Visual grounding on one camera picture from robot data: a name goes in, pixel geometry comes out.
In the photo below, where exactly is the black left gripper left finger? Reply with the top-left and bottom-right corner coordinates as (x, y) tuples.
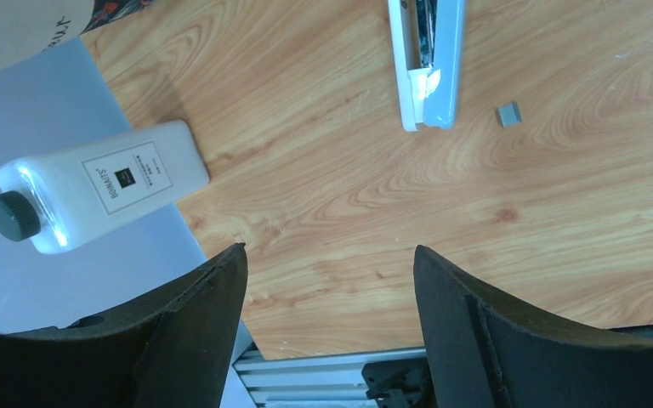
(0, 243), (248, 407)

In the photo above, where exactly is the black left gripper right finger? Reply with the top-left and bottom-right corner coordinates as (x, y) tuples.
(413, 246), (653, 407)

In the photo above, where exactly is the small staple strip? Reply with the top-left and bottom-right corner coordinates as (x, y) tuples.
(496, 101), (522, 128)

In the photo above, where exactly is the light blue white stapler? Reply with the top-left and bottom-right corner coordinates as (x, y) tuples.
(387, 0), (467, 132)

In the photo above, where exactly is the white bottle black cap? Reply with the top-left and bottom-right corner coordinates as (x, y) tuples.
(0, 120), (210, 255)

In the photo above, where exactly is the aluminium frame rail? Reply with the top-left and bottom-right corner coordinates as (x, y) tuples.
(234, 348), (433, 407)

